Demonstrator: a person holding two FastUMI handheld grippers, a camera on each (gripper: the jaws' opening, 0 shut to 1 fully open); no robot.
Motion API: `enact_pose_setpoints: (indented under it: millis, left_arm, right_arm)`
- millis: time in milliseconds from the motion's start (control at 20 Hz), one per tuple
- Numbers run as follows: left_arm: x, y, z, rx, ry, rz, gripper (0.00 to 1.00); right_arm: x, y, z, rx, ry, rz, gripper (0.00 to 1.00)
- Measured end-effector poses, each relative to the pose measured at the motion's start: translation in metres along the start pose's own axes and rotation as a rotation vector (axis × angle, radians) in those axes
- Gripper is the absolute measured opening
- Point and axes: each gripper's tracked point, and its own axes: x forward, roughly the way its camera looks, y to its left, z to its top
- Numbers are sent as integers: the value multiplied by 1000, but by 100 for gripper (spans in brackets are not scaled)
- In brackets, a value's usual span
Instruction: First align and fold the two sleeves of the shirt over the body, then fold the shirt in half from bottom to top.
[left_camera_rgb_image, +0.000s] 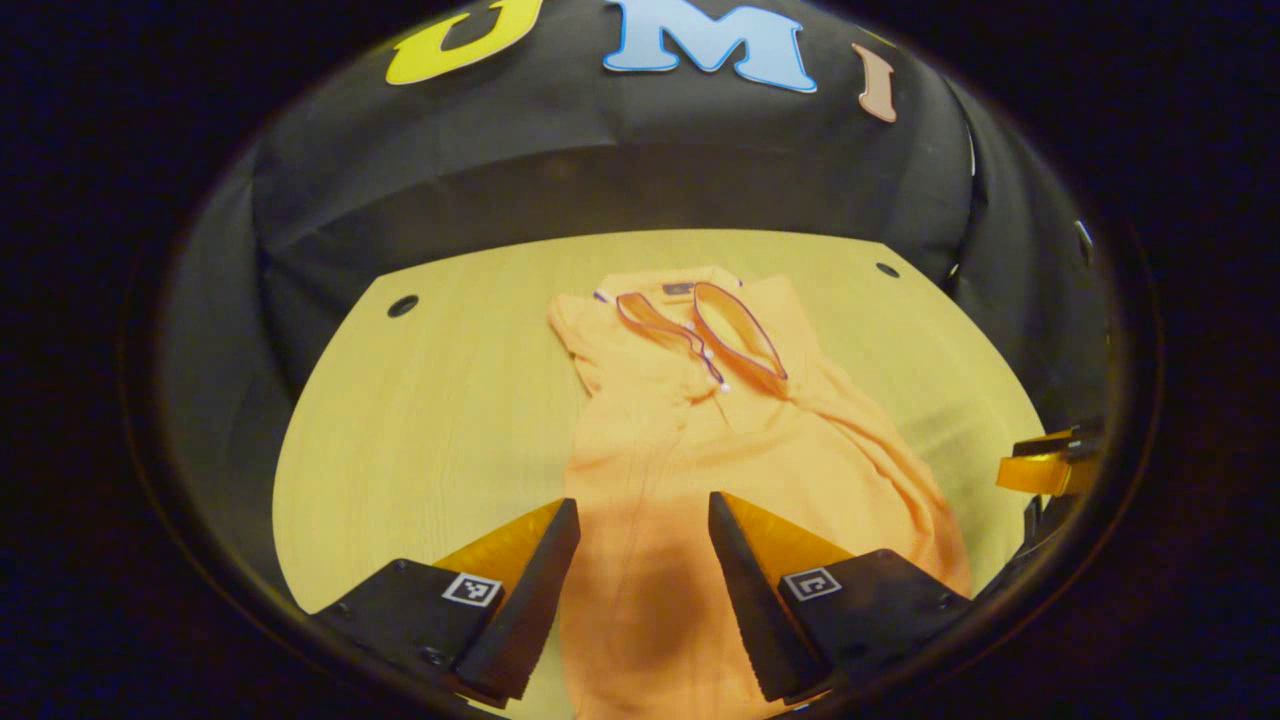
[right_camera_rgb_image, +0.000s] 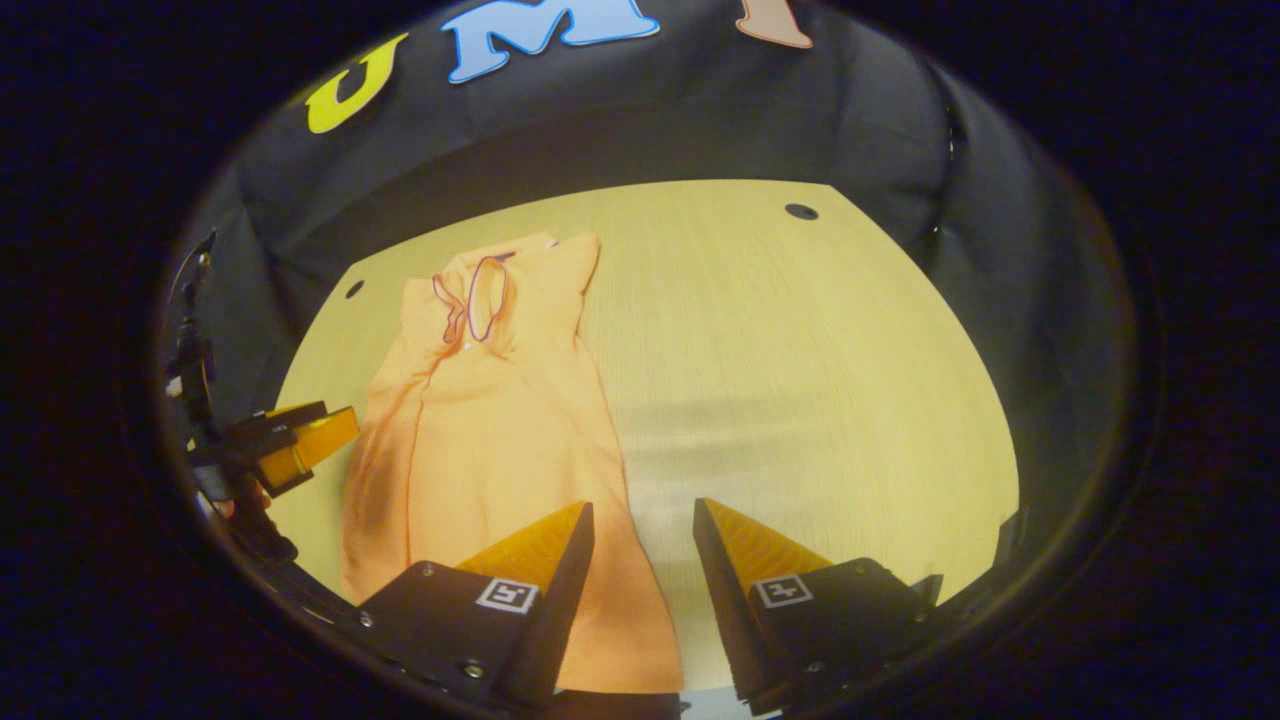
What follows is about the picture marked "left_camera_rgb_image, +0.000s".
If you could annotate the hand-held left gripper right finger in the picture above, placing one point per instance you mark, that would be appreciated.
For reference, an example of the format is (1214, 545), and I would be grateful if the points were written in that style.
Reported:
(760, 620)

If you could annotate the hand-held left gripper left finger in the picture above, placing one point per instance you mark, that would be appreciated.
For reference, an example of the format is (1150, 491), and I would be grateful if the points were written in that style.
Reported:
(525, 610)

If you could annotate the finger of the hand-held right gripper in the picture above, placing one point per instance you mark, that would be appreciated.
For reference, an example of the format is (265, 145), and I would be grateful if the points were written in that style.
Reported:
(1045, 470)

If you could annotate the orange T-shirt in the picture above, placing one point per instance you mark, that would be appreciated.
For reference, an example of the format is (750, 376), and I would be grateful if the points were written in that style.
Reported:
(700, 450)

